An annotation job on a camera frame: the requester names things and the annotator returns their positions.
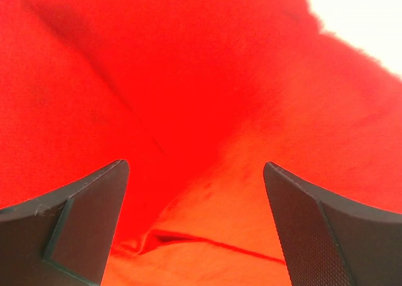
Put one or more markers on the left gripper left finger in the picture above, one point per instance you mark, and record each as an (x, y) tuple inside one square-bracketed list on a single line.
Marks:
[(64, 237)]

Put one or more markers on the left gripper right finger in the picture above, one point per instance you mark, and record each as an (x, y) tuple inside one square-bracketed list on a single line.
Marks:
[(328, 239)]

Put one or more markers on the red t shirt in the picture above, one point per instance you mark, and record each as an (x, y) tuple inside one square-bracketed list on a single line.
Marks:
[(197, 96)]

